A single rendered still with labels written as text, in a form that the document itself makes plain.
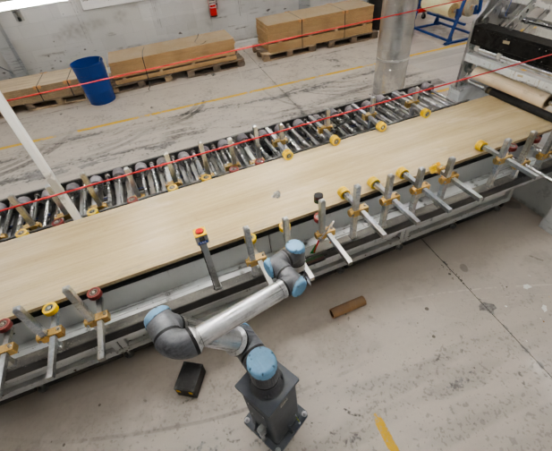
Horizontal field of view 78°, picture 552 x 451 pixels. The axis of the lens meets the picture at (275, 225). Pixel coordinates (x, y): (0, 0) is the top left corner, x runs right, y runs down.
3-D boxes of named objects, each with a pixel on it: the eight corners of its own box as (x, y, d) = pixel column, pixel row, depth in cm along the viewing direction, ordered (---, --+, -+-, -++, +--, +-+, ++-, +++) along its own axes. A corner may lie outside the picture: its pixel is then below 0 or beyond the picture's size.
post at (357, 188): (355, 238, 248) (361, 185, 215) (351, 240, 247) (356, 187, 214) (352, 235, 250) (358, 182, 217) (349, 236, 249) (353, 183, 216)
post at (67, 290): (107, 335, 211) (68, 288, 178) (101, 336, 210) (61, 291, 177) (106, 329, 214) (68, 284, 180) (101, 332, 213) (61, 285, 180)
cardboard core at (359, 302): (367, 301, 280) (334, 315, 273) (366, 306, 285) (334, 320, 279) (361, 293, 285) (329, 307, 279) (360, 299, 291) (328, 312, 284)
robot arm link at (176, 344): (163, 363, 121) (310, 276, 151) (150, 337, 129) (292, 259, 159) (170, 378, 128) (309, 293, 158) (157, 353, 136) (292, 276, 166)
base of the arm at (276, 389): (291, 379, 189) (290, 371, 182) (267, 408, 180) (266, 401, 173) (265, 358, 199) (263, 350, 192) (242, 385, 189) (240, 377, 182)
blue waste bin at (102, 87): (120, 102, 633) (102, 61, 582) (87, 109, 622) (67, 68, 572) (119, 90, 674) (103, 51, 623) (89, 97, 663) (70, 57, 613)
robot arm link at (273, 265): (274, 273, 155) (295, 259, 160) (259, 258, 162) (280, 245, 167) (276, 285, 161) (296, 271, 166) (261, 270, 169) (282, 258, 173)
